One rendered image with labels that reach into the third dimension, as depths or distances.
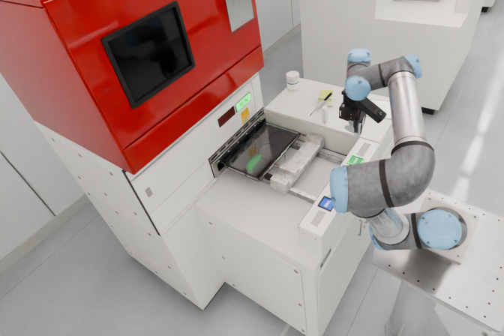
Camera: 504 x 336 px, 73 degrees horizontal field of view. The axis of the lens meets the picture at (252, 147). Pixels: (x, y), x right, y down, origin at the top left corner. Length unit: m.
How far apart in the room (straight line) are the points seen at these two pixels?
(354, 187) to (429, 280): 0.63
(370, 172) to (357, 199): 0.07
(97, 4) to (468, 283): 1.43
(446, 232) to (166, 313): 1.68
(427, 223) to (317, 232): 0.35
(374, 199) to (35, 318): 2.35
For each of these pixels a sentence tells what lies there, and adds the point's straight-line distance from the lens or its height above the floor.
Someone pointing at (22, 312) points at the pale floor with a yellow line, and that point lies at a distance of 2.85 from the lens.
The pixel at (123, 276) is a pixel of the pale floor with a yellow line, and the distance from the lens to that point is 2.59.
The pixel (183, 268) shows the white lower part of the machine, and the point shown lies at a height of 0.53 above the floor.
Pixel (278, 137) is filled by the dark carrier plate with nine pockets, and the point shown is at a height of 0.90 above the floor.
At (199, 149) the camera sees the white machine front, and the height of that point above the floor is 1.06.
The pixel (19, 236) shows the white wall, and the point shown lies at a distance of 3.06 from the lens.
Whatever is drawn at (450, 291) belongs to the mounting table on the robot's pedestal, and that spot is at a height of 0.82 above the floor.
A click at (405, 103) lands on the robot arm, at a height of 1.46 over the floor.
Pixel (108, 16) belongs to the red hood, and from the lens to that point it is 1.07.
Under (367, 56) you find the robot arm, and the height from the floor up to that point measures 1.45.
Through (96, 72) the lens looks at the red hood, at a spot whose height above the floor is 1.60.
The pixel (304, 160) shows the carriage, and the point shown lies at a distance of 1.62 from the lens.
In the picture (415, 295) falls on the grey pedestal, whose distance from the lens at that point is 1.72.
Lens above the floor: 2.01
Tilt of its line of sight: 41 degrees down
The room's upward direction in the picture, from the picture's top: 11 degrees counter-clockwise
